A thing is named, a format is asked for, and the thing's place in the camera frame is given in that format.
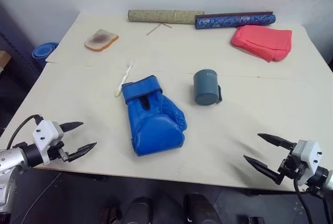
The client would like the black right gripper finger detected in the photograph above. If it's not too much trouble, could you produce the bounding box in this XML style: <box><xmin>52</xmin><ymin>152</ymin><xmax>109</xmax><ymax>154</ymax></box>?
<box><xmin>243</xmin><ymin>155</ymin><xmax>282</xmax><ymax>185</ymax></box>
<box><xmin>257</xmin><ymin>133</ymin><xmax>296</xmax><ymax>152</ymax></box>

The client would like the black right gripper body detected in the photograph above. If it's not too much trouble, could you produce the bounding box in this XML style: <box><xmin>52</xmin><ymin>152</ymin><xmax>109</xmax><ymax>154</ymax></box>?
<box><xmin>275</xmin><ymin>143</ymin><xmax>308</xmax><ymax>186</ymax></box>

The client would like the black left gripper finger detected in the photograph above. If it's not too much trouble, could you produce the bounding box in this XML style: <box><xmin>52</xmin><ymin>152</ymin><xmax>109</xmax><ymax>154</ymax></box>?
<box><xmin>68</xmin><ymin>142</ymin><xmax>97</xmax><ymax>163</ymax></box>
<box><xmin>60</xmin><ymin>121</ymin><xmax>84</xmax><ymax>132</ymax></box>

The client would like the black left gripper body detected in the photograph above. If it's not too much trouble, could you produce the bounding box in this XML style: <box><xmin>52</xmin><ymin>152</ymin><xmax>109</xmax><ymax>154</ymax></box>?
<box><xmin>46</xmin><ymin>126</ymin><xmax>70</xmax><ymax>163</ymax></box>

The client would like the white yellow toothbrush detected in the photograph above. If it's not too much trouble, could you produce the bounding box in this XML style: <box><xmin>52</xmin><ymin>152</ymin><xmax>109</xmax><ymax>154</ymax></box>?
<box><xmin>114</xmin><ymin>58</ymin><xmax>135</xmax><ymax>97</ymax></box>

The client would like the dark rounded robot foot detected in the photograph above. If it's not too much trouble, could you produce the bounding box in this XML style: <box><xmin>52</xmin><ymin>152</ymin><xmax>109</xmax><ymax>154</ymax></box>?
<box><xmin>183</xmin><ymin>193</ymin><xmax>219</xmax><ymax>224</ymax></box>
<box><xmin>121</xmin><ymin>196</ymin><xmax>154</xmax><ymax>224</ymax></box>

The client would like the blue boxing glove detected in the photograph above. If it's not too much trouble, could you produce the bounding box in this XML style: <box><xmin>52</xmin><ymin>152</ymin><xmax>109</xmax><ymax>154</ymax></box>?
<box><xmin>121</xmin><ymin>74</ymin><xmax>187</xmax><ymax>157</ymax></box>

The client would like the toast slice toy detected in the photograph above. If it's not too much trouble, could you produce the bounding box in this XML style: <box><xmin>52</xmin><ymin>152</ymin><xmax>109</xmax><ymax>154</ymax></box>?
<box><xmin>83</xmin><ymin>28</ymin><xmax>120</xmax><ymax>53</ymax></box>

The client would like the cardboard box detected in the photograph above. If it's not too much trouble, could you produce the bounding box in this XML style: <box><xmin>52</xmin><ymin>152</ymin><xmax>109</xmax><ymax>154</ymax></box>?
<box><xmin>0</xmin><ymin>50</ymin><xmax>12</xmax><ymax>73</ymax></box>

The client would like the red folded pouch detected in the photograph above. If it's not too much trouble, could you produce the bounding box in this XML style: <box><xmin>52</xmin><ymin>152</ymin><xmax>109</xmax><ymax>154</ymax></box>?
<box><xmin>230</xmin><ymin>24</ymin><xmax>293</xmax><ymax>63</ymax></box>

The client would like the blue patterned rolled scroll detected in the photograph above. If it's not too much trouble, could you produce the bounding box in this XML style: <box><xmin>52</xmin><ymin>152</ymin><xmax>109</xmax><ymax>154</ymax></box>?
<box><xmin>195</xmin><ymin>14</ymin><xmax>276</xmax><ymax>30</ymax></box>

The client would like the thin wooden stick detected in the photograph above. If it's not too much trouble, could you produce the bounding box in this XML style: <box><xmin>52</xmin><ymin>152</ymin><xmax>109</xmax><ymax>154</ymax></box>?
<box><xmin>146</xmin><ymin>23</ymin><xmax>173</xmax><ymax>36</ymax></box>

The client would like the olive green roll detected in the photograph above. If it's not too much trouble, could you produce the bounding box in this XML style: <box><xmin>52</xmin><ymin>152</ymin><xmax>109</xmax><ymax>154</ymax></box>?
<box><xmin>127</xmin><ymin>9</ymin><xmax>205</xmax><ymax>25</ymax></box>

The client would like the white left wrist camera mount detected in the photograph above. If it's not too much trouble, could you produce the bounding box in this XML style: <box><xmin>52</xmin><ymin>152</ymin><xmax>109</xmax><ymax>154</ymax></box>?
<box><xmin>32</xmin><ymin>119</ymin><xmax>64</xmax><ymax>164</ymax></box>

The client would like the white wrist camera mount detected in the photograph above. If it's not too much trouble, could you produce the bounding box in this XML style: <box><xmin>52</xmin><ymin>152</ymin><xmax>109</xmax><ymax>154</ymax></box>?
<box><xmin>291</xmin><ymin>139</ymin><xmax>324</xmax><ymax>186</ymax></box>
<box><xmin>32</xmin><ymin>119</ymin><xmax>64</xmax><ymax>164</ymax></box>

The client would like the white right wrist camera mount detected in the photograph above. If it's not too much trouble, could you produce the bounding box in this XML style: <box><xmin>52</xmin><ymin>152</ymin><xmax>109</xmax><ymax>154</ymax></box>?
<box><xmin>291</xmin><ymin>139</ymin><xmax>324</xmax><ymax>186</ymax></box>

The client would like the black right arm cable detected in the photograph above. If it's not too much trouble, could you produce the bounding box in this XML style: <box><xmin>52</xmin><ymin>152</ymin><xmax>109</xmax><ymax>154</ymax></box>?
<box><xmin>293</xmin><ymin>177</ymin><xmax>314</xmax><ymax>224</ymax></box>

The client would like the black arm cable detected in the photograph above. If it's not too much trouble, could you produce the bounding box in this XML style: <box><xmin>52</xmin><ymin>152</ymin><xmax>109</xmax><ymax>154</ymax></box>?
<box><xmin>293</xmin><ymin>177</ymin><xmax>314</xmax><ymax>224</ymax></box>
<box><xmin>7</xmin><ymin>114</ymin><xmax>44</xmax><ymax>151</ymax></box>

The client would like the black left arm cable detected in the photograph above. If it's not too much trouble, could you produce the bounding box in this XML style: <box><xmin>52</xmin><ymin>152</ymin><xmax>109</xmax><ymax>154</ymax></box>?
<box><xmin>7</xmin><ymin>114</ymin><xmax>44</xmax><ymax>151</ymax></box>

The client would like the grey plastic cup with handle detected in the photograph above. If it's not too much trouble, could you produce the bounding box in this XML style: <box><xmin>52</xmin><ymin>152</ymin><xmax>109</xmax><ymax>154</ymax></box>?
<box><xmin>193</xmin><ymin>69</ymin><xmax>223</xmax><ymax>106</ymax></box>

